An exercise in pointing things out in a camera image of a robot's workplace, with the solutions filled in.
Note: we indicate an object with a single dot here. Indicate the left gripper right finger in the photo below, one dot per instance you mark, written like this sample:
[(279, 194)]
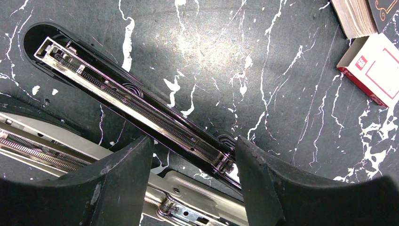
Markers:
[(276, 193)]

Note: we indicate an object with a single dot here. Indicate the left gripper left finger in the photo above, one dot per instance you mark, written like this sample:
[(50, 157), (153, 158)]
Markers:
[(109, 192)]

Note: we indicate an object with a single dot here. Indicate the beige stapler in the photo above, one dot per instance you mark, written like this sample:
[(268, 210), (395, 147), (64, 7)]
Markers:
[(174, 200)]

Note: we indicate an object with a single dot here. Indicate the black stapler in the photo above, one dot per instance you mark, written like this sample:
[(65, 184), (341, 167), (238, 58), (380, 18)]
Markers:
[(66, 57)]

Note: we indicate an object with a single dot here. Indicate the red white staple box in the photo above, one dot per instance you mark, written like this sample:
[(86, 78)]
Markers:
[(372, 64)]

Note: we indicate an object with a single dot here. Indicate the dark paperback book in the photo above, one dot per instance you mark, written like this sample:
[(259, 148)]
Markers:
[(360, 18)]

